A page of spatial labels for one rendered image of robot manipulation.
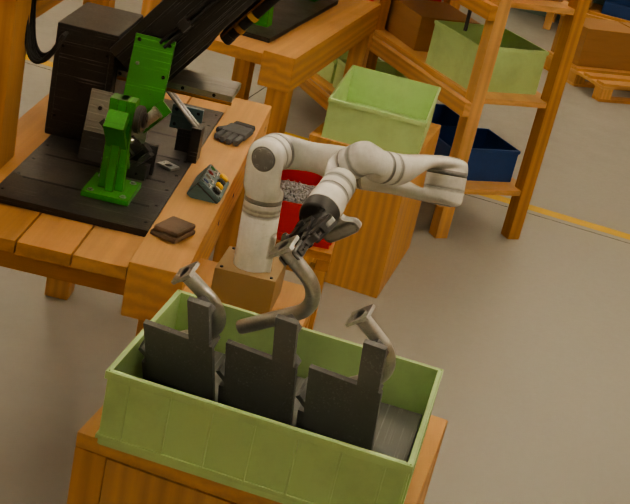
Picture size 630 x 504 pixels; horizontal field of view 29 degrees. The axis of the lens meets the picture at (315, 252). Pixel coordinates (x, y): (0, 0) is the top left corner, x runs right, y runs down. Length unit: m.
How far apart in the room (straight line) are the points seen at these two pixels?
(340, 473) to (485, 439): 2.09
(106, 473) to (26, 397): 1.57
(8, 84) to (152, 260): 0.67
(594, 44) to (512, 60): 3.87
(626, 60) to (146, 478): 7.94
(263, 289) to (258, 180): 0.27
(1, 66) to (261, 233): 0.88
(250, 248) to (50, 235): 0.52
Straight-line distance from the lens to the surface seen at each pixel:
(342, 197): 2.37
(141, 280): 2.97
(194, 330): 2.36
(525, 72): 6.00
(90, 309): 4.64
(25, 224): 3.13
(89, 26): 3.59
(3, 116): 3.36
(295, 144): 2.86
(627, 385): 5.10
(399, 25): 6.53
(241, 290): 2.92
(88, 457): 2.52
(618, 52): 9.94
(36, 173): 3.39
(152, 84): 3.47
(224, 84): 3.66
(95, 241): 3.09
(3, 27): 3.30
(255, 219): 2.87
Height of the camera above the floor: 2.17
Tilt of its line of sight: 23 degrees down
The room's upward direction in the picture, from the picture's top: 13 degrees clockwise
